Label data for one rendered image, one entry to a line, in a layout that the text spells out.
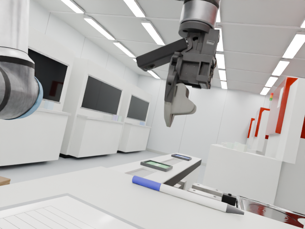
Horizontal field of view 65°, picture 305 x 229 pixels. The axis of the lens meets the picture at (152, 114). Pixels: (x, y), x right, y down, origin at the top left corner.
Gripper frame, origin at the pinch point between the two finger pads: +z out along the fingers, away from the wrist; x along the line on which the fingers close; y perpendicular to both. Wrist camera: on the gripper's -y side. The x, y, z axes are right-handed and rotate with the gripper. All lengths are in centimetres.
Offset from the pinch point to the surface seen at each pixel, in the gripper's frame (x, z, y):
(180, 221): -26.1, 9.4, 10.4
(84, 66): 349, -78, -279
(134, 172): -9.2, 10.3, -1.1
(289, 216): 18.0, 16.0, 30.2
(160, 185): -19.0, 8.6, 6.1
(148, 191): -20.4, 9.4, 5.1
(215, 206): -19.3, 9.0, 13.1
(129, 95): 569, -60, -274
